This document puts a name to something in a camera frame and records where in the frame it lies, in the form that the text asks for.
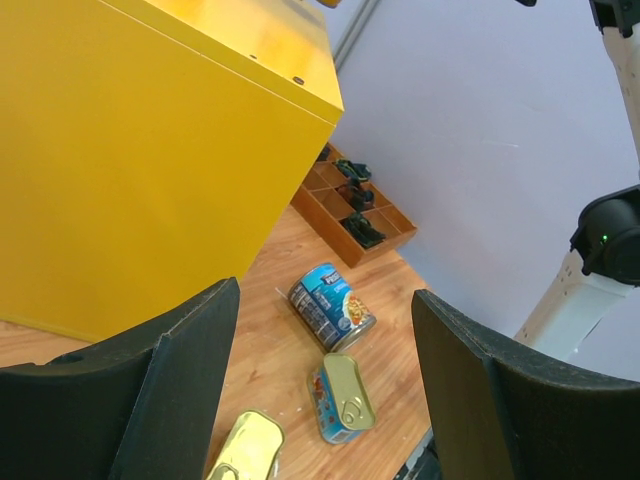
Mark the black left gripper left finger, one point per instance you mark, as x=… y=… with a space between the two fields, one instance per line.
x=139 y=405

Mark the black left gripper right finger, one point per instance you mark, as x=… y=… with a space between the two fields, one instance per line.
x=502 y=410

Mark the blue Progresso soup can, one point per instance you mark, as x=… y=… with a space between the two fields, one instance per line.
x=331 y=310

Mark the gold flat tin left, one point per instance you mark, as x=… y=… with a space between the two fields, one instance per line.
x=250 y=450

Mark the gold flat tin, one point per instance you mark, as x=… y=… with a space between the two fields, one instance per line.
x=250 y=450
x=341 y=402

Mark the gold flat tin right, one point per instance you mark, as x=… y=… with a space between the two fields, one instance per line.
x=341 y=402

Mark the wooden compartment tray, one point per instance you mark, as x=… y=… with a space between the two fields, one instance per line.
x=355 y=236

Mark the yellow cabinet box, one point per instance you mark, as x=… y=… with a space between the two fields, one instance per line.
x=148 y=148

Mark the black cloth roll middle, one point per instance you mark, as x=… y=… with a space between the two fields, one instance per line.
x=356 y=196

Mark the black cloth roll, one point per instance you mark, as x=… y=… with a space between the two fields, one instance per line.
x=324 y=154
x=356 y=196

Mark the dark green patterned cloth roll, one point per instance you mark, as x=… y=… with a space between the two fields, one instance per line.
x=356 y=171

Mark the black cloth roll back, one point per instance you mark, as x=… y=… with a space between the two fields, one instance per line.
x=324 y=154

